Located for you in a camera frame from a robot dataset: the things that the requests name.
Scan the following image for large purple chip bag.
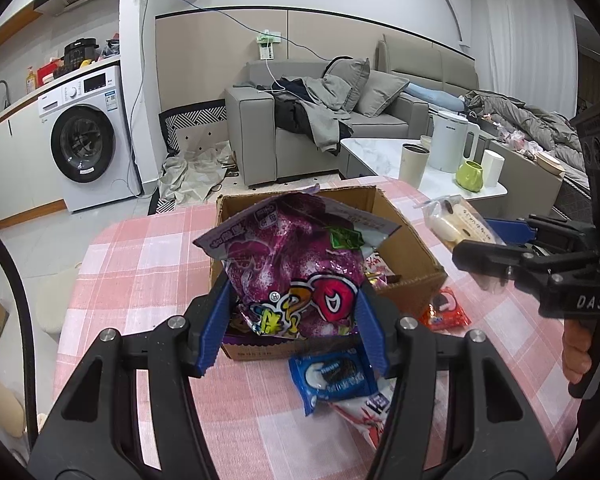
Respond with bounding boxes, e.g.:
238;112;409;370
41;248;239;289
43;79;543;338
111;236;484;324
193;185;403;342

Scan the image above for white sheer curtain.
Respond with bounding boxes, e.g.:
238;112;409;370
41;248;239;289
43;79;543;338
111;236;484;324
475;0;581;112

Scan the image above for black white patterned mat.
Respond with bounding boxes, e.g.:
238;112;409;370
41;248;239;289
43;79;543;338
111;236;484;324
158;100;229;154

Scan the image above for thick black cable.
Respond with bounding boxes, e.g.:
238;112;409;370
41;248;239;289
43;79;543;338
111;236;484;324
0;214;39;452

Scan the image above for long wall cable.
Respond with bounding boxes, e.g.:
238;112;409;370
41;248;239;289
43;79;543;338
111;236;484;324
144;0;331;62

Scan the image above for grey bed duvet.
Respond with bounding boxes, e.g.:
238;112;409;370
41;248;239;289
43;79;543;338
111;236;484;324
462;87;592;202

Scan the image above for white lower kitchen cabinets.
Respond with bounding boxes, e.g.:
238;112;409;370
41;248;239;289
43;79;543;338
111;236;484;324
0;92;66;227

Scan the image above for red box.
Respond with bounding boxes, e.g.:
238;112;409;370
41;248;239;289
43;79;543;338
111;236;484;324
37;62;66;86

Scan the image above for white wall power strip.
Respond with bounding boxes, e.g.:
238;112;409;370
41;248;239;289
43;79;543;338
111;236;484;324
255;29;283;61

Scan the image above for white washing machine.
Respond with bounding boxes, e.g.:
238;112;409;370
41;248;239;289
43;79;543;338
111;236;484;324
36;64;143;213

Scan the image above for grey sofa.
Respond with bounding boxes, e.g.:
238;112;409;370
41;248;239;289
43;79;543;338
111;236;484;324
224;35;481;189

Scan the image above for orange red cookie packet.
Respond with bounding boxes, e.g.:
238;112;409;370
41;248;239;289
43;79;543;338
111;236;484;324
420;287;471;332

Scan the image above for small red snack packet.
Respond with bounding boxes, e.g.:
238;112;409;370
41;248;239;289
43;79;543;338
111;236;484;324
364;250;403;292

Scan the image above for light grey pillow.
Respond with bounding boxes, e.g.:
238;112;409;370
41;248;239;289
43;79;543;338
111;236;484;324
355;70;411;119

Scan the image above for person's right hand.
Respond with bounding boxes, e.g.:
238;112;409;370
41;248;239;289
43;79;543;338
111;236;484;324
561;318;600;399

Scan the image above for brown cardboard box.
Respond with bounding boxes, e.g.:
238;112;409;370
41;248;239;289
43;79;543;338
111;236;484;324
210;186;449;361

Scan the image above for white electric kettle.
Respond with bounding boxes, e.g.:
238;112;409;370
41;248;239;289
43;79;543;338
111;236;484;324
428;110;481;172

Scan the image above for blue cookie packet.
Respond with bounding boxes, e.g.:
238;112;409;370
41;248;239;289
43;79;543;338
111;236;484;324
288;347;381;417

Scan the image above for crumpled beige floor cloth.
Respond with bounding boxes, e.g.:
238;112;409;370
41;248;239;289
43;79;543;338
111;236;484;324
157;142;239;207

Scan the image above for pink plaid tablecloth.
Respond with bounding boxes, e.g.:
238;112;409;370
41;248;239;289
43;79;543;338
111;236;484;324
52;177;581;480

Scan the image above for beige tumbler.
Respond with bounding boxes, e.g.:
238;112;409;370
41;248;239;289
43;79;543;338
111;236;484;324
399;143;431;185

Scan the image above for white upper kitchen cabinets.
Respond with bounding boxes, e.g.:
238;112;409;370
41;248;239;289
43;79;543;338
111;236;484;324
0;0;45;57

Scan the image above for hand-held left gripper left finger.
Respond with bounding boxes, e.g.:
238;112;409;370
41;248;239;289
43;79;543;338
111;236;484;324
27;277;234;480

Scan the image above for white kitchen cabinets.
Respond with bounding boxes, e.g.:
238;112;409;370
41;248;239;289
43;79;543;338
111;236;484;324
0;0;45;57
0;92;66;227

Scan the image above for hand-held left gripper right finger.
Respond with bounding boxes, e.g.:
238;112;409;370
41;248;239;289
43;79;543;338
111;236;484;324
355;285;561;480

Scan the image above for dark grey pillow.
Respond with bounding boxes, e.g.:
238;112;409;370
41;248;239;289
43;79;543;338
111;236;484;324
322;56;371;111

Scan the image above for green mug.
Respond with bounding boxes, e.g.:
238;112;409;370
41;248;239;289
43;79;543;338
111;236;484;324
454;160;485;193

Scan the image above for black pressure cooker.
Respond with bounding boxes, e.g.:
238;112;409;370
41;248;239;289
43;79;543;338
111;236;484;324
62;37;101;74

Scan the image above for white marble coffee table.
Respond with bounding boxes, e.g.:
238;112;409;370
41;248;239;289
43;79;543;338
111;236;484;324
339;137;509;207

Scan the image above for red white snack packet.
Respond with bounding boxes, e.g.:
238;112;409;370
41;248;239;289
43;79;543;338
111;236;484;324
327;377;399;452

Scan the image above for white paper roll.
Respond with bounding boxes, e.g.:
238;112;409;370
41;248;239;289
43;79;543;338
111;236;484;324
480;149;506;189

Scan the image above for grey jacket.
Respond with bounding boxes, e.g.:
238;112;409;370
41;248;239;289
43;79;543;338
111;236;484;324
274;75;357;154

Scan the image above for clear yellow cake packet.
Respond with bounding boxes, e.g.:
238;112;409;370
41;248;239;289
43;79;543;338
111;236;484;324
422;197;507;262

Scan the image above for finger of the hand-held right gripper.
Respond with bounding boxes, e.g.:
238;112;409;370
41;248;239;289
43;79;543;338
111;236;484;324
482;214;597;257
452;239;600;292

